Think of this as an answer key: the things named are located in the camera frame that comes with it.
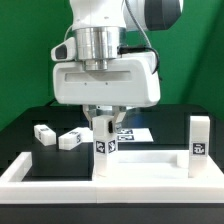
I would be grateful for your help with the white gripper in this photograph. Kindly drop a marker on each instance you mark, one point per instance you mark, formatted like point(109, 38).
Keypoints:
point(128, 81)

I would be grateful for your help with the white desk tabletop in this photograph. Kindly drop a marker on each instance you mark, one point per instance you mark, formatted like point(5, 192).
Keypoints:
point(156, 167)

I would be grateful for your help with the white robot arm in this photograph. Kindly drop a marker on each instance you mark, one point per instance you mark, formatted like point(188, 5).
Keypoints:
point(97, 69)

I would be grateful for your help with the marker tag sheet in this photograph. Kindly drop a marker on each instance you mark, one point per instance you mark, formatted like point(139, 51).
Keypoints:
point(125, 135)

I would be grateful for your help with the white U-shaped fence frame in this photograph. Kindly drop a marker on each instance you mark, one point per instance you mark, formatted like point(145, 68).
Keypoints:
point(14, 190)

